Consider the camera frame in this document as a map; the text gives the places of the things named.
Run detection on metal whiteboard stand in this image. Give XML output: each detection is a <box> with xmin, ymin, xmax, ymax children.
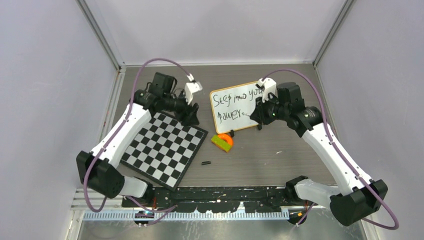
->
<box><xmin>228</xmin><ymin>124</ymin><xmax>263</xmax><ymax>138</ymax></box>

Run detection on white toothed cable rail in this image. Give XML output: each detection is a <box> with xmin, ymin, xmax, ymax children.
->
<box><xmin>82</xmin><ymin>209</ymin><xmax>290</xmax><ymax>221</ymax></box>

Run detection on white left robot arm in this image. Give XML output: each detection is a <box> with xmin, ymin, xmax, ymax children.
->
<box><xmin>76</xmin><ymin>72</ymin><xmax>203</xmax><ymax>207</ymax></box>

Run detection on yellow framed whiteboard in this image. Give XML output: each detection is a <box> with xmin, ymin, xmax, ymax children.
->
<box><xmin>209</xmin><ymin>82</ymin><xmax>262</xmax><ymax>134</ymax></box>

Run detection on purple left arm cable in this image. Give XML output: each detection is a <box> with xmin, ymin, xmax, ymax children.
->
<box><xmin>82</xmin><ymin>58</ymin><xmax>196</xmax><ymax>226</ymax></box>

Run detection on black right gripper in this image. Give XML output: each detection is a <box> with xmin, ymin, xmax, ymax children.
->
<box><xmin>251</xmin><ymin>93</ymin><xmax>289</xmax><ymax>125</ymax></box>

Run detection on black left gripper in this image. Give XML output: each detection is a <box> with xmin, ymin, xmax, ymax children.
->
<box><xmin>163</xmin><ymin>90</ymin><xmax>200</xmax><ymax>127</ymax></box>

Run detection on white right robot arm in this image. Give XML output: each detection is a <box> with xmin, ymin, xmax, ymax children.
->
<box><xmin>250</xmin><ymin>78</ymin><xmax>388</xmax><ymax>226</ymax></box>

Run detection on green orange toy block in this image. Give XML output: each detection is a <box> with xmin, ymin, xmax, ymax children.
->
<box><xmin>211</xmin><ymin>133</ymin><xmax>234</xmax><ymax>153</ymax></box>

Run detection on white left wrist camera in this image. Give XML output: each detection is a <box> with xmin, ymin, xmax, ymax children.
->
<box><xmin>184</xmin><ymin>81</ymin><xmax>203</xmax><ymax>105</ymax></box>

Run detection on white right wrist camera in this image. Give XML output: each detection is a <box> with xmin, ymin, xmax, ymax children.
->
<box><xmin>256</xmin><ymin>77</ymin><xmax>277</xmax><ymax>103</ymax></box>

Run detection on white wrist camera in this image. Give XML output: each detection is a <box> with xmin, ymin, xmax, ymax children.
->
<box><xmin>184</xmin><ymin>81</ymin><xmax>203</xmax><ymax>105</ymax></box>
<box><xmin>256</xmin><ymin>77</ymin><xmax>277</xmax><ymax>103</ymax></box>

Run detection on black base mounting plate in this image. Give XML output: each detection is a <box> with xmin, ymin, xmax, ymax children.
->
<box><xmin>141</xmin><ymin>186</ymin><xmax>311</xmax><ymax>213</ymax></box>

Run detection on black white chessboard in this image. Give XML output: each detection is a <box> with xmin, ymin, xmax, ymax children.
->
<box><xmin>120</xmin><ymin>112</ymin><xmax>208</xmax><ymax>191</ymax></box>

